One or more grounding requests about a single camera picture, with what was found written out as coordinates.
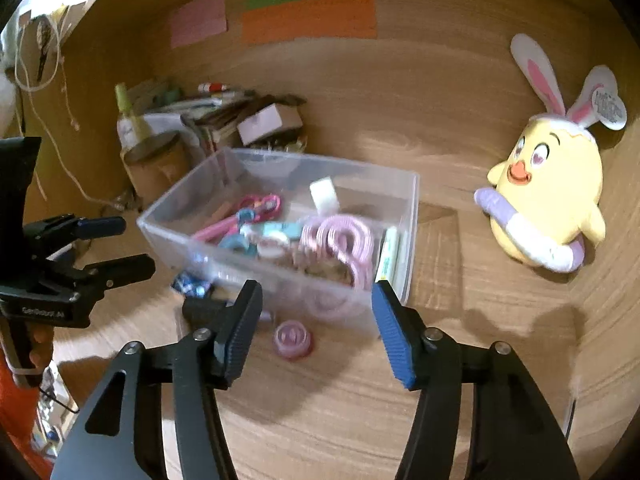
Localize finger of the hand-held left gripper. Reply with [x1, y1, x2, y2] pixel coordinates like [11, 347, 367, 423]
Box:
[75, 215, 127, 239]
[82, 253, 157, 292]

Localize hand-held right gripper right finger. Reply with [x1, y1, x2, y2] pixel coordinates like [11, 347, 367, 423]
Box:
[371, 280, 581, 480]

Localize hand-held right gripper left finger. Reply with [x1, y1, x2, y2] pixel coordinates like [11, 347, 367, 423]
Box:
[50, 280, 264, 480]

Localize pink round jar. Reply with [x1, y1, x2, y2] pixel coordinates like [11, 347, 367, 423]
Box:
[272, 321, 315, 361]

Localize blue staples box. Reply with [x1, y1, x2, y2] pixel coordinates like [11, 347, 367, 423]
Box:
[171, 271, 211, 298]

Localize light green pen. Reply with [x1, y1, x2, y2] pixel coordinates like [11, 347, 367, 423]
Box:
[375, 226, 401, 283]

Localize pink scissors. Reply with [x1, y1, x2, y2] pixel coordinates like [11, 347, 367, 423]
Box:
[192, 194, 283, 243]

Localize teal case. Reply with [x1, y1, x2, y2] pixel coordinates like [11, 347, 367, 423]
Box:
[260, 222, 301, 241]

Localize pink rope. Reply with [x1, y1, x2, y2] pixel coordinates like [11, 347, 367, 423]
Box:
[299, 214, 375, 321]

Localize white eraser block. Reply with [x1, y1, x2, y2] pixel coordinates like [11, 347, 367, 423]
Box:
[309, 177, 340, 213]

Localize clear plastic drawer box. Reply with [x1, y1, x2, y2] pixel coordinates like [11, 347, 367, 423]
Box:
[136, 147, 420, 338]

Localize person's left forearm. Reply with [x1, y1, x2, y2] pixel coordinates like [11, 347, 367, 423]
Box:
[0, 355, 51, 461]

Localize person's left hand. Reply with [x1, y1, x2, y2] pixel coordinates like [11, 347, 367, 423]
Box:
[29, 326, 55, 370]

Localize brown ceramic mug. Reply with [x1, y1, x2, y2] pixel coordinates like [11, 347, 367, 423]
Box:
[122, 140, 193, 206]

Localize wooden mug lid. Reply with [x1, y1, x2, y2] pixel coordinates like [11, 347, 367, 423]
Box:
[123, 132, 181, 163]

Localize green spray bottle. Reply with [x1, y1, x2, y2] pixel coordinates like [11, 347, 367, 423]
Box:
[114, 83, 151, 151]

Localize white paper sheet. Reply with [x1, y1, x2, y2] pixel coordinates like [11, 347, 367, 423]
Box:
[142, 112, 201, 141]

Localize stack of paper packets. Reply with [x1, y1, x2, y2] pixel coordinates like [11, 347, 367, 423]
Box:
[180, 87, 308, 153]

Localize small white box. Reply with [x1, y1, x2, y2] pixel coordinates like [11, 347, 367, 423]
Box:
[236, 103, 304, 146]

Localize yellow chick plush toy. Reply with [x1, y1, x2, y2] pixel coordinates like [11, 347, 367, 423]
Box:
[474, 34, 628, 274]

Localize pink paper note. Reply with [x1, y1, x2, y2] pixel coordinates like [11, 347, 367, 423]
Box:
[169, 0, 228, 50]

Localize orange paper note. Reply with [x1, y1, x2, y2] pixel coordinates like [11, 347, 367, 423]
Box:
[241, 0, 377, 45]

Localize plush toy tag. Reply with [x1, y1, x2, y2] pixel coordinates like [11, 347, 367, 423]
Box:
[591, 87, 628, 131]

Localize white cable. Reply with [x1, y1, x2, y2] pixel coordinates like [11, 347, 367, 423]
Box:
[15, 10, 121, 208]

